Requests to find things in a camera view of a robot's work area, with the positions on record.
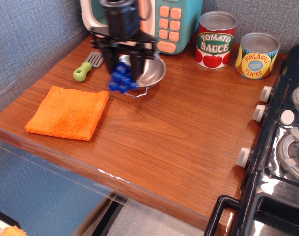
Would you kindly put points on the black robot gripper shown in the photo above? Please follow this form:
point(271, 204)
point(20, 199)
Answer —
point(123, 21)

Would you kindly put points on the blue toy grape bunch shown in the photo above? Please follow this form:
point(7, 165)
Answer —
point(121, 79)

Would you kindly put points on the stainless steel pot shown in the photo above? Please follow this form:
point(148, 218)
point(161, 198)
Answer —
point(153, 72)

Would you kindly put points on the teal toy microwave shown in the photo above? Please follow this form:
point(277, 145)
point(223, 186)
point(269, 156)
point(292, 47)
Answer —
point(171, 22)

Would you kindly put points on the orange folded cloth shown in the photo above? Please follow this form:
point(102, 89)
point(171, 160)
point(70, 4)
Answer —
point(68, 113)

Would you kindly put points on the tomato sauce can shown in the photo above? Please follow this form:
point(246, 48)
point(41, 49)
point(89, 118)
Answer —
point(215, 39)

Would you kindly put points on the pineapple slices can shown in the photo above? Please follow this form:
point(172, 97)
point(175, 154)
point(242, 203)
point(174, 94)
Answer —
point(257, 54)

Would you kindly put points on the white stove knob middle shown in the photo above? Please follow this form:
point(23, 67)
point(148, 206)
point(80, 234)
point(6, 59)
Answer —
point(258, 113)

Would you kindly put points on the white stove knob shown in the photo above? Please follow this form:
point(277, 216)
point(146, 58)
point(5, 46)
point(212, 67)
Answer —
point(243, 157)
point(265, 94)
point(258, 113)

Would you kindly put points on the white stove knob rear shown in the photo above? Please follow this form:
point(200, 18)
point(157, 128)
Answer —
point(265, 94)

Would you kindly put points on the white stove knob front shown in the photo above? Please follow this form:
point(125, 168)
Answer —
point(243, 157)

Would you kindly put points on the white round stove button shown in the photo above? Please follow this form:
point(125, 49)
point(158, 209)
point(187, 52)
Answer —
point(287, 117)

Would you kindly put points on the grey stove burner front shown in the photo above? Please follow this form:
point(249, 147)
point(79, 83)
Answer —
point(288, 152)

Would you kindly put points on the orange object bottom left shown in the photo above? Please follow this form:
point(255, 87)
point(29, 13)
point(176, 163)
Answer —
point(13, 231)

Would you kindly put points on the black toy stove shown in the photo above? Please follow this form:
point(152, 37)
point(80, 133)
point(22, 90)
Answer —
point(269, 202)

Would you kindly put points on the green handled grey spatula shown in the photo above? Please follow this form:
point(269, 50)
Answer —
point(94, 60)

